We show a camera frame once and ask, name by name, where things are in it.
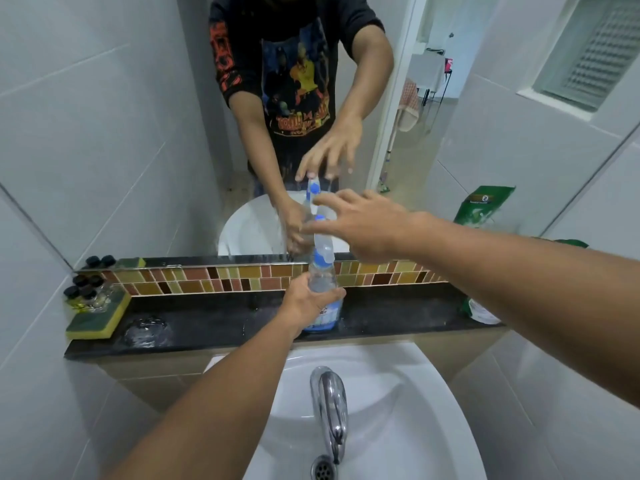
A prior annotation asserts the wall mirror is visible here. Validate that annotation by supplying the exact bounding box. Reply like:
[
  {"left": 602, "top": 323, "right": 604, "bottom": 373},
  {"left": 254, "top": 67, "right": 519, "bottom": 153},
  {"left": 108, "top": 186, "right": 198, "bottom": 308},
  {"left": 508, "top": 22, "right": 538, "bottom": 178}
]
[{"left": 0, "top": 0, "right": 640, "bottom": 270}]

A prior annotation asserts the chrome sink drain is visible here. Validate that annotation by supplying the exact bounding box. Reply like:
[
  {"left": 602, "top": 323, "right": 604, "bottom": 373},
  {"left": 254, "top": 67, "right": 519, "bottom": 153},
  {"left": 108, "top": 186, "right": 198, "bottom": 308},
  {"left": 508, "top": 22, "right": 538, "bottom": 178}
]
[{"left": 310, "top": 455, "right": 339, "bottom": 480}]

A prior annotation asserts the person's left hand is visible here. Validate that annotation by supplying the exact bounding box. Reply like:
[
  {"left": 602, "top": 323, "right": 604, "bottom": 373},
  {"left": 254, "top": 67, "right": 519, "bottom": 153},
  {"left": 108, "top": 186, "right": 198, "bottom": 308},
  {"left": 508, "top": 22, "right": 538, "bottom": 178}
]
[{"left": 277, "top": 272, "right": 347, "bottom": 338}]

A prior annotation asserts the green refill pouch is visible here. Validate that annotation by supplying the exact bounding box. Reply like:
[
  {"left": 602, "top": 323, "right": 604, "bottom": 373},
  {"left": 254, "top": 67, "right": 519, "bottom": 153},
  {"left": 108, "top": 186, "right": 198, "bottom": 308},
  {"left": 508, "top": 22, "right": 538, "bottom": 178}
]
[{"left": 459, "top": 238, "right": 590, "bottom": 326}]

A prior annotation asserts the chrome faucet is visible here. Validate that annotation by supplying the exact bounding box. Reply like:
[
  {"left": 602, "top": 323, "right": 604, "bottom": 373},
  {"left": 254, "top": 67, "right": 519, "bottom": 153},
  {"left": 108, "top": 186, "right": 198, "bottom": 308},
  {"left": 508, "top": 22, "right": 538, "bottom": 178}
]
[{"left": 309, "top": 366, "right": 350, "bottom": 465}]

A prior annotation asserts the yellow green sponge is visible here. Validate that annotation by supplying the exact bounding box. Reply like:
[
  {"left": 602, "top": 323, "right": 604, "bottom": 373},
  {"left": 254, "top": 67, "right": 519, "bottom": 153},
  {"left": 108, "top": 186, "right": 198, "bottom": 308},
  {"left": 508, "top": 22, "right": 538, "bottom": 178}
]
[{"left": 65, "top": 290, "right": 132, "bottom": 340}]

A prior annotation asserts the clear plastic dish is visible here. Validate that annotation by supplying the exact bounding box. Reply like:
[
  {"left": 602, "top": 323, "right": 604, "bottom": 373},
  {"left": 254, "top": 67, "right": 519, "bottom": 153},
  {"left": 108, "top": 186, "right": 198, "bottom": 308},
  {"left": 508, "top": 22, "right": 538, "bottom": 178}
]
[{"left": 123, "top": 317, "right": 172, "bottom": 348}]

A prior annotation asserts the white ceramic sink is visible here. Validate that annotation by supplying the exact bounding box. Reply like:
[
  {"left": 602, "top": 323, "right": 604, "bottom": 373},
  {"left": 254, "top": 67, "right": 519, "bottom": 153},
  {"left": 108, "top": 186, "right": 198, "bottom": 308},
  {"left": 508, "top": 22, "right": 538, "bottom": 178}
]
[{"left": 204, "top": 342, "right": 489, "bottom": 480}]

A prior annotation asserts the person's left forearm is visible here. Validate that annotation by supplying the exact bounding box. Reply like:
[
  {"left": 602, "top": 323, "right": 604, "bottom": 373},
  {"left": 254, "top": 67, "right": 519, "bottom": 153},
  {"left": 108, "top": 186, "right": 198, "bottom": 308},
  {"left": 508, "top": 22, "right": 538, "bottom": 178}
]
[{"left": 107, "top": 315, "right": 302, "bottom": 480}]

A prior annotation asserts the clear spray bottle blue liquid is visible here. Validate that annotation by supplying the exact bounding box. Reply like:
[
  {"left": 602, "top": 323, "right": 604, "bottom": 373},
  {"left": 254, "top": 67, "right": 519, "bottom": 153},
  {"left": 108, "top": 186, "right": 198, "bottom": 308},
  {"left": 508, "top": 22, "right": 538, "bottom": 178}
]
[{"left": 302, "top": 215, "right": 346, "bottom": 333}]

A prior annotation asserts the black stone ledge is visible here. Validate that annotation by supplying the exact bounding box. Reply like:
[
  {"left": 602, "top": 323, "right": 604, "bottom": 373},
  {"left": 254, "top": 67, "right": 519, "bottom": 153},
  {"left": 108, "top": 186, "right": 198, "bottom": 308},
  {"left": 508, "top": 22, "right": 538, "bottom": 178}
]
[{"left": 64, "top": 282, "right": 507, "bottom": 362}]

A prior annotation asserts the person's right forearm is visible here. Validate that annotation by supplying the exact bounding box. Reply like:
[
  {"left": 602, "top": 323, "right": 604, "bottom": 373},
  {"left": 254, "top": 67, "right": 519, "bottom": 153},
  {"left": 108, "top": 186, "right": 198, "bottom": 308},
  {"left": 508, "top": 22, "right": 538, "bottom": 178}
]
[{"left": 415, "top": 212, "right": 640, "bottom": 408}]

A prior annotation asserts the person's right hand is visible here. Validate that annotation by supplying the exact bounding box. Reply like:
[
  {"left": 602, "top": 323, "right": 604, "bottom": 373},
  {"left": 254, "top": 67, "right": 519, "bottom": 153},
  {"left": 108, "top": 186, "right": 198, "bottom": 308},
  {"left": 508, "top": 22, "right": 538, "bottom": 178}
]
[{"left": 300, "top": 189, "right": 439, "bottom": 264}]

